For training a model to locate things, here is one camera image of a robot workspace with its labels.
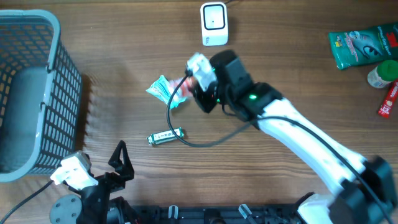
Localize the orange white small box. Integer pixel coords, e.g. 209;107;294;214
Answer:
169;77;197;98

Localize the teal white packet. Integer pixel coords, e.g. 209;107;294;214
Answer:
146;75;189;110

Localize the green white candy bar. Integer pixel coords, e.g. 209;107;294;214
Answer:
147;130;177;145

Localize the green 3M gloves packet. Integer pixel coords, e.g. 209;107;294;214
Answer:
328;22;397;70

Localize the red Nescafe sachet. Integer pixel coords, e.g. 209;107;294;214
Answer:
378;80;397;118

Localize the green cap white bottle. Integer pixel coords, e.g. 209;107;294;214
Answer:
368;60;397;88

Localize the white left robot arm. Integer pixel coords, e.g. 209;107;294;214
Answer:
49;141;141;224

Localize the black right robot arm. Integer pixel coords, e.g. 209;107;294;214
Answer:
186;50;397;223

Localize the white barcode scanner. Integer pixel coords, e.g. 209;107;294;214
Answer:
200;2;229;47

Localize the grey plastic mesh basket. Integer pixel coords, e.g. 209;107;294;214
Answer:
1;9;83;183

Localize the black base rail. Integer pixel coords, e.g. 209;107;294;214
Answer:
73;203;299;224

